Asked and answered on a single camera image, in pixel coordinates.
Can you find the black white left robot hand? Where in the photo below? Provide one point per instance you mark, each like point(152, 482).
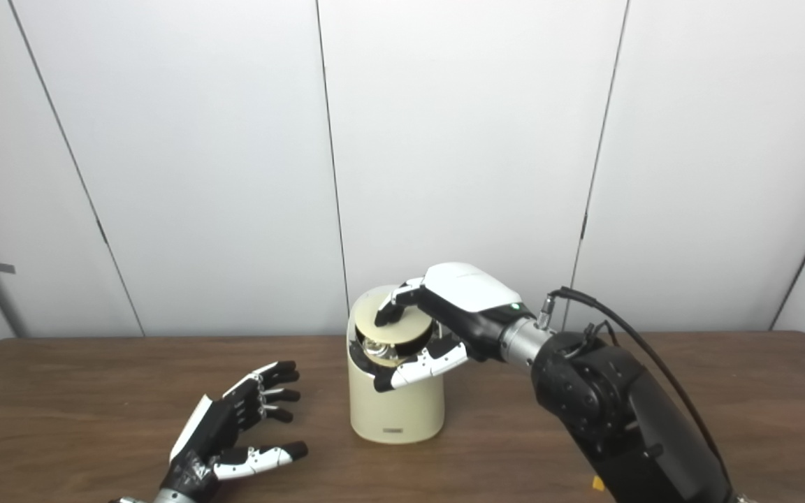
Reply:
point(214, 433)

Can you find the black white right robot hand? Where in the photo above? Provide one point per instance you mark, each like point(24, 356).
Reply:
point(472, 300)

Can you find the round cream bin lid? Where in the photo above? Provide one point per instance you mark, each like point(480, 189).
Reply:
point(409, 327)

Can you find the small white plastic bottle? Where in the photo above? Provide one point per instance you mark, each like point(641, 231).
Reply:
point(376, 346)

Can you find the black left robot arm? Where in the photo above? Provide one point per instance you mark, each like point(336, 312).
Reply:
point(172, 497)

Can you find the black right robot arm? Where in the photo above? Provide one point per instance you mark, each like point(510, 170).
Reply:
point(619, 419)

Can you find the cream-colored bin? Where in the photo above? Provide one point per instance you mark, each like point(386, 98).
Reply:
point(395, 412)

